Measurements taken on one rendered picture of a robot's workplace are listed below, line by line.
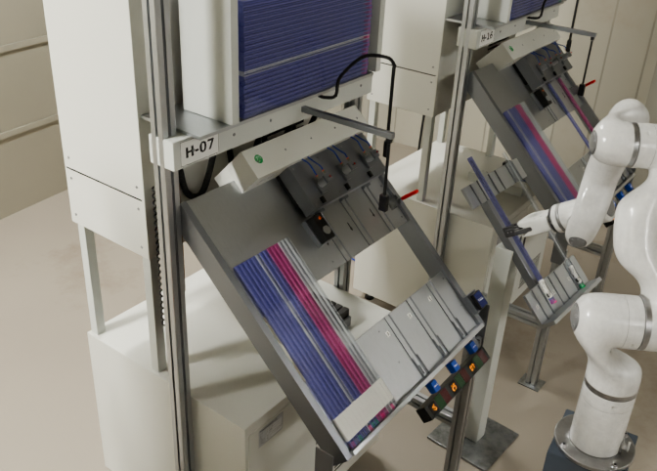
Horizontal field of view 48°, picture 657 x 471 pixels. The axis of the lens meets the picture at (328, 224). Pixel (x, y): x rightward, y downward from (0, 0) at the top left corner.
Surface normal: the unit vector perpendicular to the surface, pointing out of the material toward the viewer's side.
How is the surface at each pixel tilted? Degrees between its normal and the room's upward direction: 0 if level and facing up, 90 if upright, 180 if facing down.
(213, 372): 0
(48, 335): 0
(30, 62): 90
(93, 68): 90
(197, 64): 90
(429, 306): 43
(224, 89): 90
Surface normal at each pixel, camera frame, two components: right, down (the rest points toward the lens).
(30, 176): 0.86, 0.28
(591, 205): -0.29, 0.09
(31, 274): 0.04, -0.88
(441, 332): 0.58, -0.43
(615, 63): -0.51, 0.39
